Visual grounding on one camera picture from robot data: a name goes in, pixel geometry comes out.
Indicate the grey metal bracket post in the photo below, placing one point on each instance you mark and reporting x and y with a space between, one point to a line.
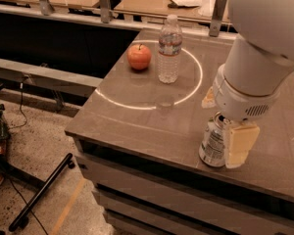
46 8
105 11
217 16

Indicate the green and white 7up can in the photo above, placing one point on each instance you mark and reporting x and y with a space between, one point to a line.
211 151

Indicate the black metal floor bar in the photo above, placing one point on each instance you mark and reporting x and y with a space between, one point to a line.
22 220

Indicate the grey drawer cabinet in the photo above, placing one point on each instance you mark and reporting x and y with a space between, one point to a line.
171 192

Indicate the white paper sheets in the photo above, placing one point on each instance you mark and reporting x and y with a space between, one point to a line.
205 7

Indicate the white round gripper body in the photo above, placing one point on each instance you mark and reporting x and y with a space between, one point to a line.
241 102

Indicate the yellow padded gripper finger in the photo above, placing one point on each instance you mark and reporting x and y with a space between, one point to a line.
238 139
209 99

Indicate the red apple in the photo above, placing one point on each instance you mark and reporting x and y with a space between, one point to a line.
139 56

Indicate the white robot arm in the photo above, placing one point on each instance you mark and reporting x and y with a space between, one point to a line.
248 83

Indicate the clear plastic water bottle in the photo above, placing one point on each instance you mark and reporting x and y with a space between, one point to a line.
169 48

